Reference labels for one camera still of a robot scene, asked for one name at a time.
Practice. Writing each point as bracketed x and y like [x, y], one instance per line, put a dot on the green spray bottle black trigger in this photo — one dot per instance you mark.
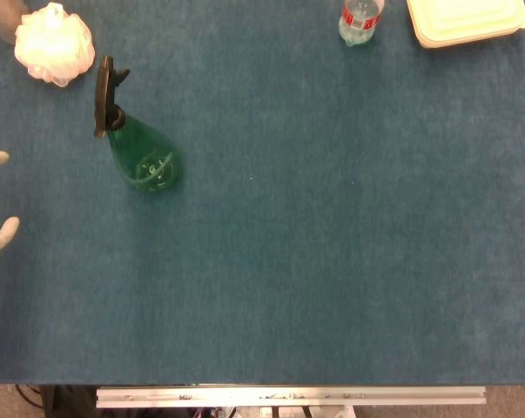
[133, 143]

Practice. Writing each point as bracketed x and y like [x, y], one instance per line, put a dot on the clear water bottle red label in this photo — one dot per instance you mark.
[360, 22]

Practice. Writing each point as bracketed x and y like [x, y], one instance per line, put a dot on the white mesh bath sponge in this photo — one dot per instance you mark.
[53, 43]

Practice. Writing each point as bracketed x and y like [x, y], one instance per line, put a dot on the blue felt table cover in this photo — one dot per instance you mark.
[288, 261]

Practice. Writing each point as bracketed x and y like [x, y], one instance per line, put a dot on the cream lidded food box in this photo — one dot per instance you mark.
[462, 19]

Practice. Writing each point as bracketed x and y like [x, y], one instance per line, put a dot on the aluminium profile rail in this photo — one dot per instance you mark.
[288, 396]

